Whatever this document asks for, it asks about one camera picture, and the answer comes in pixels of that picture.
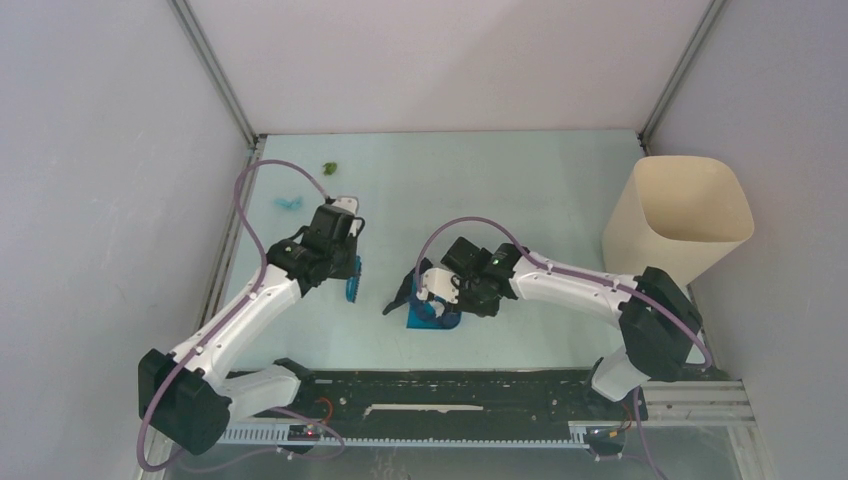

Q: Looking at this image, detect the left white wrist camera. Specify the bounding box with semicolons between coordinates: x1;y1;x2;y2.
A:
328;196;364;237

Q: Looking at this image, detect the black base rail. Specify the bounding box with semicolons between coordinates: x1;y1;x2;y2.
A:
231;367;647;444

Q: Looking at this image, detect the aluminium frame post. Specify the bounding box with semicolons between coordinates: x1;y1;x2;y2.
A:
637;0;730;155
168;0;259;149

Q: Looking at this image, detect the long black paper scrap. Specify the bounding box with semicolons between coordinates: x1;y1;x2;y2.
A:
382;270;416;316

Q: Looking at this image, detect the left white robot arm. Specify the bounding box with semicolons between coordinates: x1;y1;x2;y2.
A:
138;197;364;455

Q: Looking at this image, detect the teal paper scrap left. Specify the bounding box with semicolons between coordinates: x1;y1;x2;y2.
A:
273;195;304;211

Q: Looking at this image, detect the left aluminium frame post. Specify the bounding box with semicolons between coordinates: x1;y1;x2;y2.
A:
168;0;259;149

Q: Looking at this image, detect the blue hand brush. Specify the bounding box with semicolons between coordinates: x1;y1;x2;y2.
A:
345;255;362;303

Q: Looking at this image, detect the right aluminium frame post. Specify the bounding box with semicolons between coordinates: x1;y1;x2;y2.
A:
637;0;730;155

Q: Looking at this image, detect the cream waste bin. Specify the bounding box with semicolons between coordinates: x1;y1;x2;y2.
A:
601;155;755;288

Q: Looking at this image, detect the white cable duct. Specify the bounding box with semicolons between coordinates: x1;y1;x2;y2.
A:
218;423;627;452

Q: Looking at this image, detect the blue dustpan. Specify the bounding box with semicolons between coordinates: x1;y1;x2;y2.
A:
406;285;461;330

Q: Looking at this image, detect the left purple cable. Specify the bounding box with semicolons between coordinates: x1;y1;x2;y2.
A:
135;159;333;473

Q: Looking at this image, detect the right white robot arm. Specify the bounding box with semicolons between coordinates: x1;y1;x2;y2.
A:
416;237;704;418

